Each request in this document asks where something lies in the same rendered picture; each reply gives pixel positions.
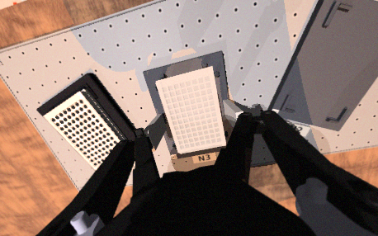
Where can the white well plate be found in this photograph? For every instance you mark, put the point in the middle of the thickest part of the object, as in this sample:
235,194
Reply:
86,126
193,110

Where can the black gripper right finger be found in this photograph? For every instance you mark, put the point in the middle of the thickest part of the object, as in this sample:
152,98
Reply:
329,199

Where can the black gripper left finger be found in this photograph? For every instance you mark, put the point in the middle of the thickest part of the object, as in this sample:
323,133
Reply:
96,203

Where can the black rectangular frame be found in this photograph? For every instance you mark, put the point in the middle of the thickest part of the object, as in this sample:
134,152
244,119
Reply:
90,82

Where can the tan label reading n3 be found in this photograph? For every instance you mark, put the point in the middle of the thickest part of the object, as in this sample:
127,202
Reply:
204,158

